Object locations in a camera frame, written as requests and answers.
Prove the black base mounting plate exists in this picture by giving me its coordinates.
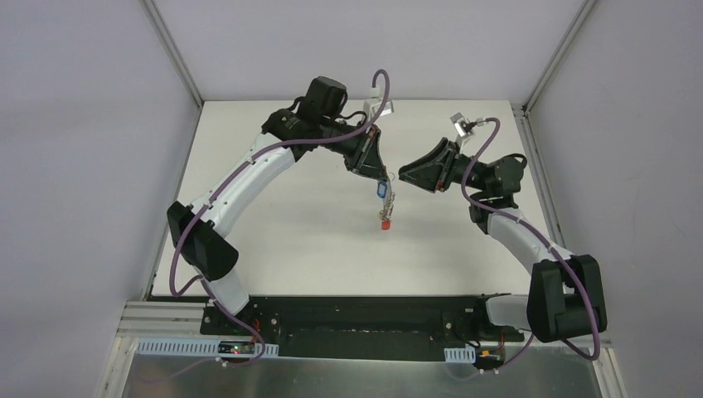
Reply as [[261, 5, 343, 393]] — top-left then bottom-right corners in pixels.
[[200, 294, 525, 362]]

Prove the grey red keyring holder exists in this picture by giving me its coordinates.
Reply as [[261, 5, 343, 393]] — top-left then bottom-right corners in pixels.
[[379, 172, 395, 231]]

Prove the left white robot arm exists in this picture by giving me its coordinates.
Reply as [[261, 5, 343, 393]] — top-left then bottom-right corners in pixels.
[[167, 69, 394, 336]]

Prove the purple cable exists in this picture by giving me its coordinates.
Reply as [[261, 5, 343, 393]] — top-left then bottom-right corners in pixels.
[[168, 69, 391, 369], [460, 116, 602, 362]]

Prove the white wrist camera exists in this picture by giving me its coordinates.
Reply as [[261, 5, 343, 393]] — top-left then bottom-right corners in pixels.
[[362, 87, 394, 121], [450, 112, 487, 150]]

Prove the blue tag key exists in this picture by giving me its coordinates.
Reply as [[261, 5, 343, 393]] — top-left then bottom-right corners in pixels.
[[376, 181, 388, 199]]

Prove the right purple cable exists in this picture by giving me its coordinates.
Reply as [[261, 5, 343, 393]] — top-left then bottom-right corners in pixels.
[[460, 116, 602, 362]]

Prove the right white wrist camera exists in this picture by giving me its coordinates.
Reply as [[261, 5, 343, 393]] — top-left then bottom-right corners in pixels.
[[450, 112, 487, 150]]

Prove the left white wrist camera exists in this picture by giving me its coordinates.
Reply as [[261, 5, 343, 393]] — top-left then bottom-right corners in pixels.
[[362, 87, 394, 121]]

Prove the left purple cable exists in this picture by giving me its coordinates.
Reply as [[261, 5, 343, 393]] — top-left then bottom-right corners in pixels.
[[168, 69, 391, 369]]

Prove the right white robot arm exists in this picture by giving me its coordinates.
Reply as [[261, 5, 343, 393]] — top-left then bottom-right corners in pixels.
[[400, 138, 608, 346]]

